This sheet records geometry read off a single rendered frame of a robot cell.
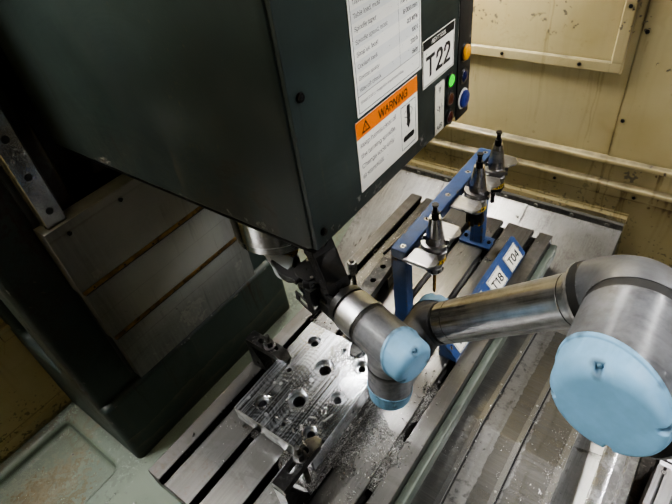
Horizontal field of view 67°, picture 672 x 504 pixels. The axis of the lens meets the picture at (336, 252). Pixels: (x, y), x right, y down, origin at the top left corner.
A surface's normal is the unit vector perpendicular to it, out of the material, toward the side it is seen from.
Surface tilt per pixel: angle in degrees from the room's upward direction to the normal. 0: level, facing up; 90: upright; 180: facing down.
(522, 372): 7
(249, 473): 0
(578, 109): 90
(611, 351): 16
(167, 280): 90
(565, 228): 24
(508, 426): 7
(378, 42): 90
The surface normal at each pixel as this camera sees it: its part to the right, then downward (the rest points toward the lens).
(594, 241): -0.35, -0.43
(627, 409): -0.67, 0.52
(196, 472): -0.12, -0.74
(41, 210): 0.80, 0.32
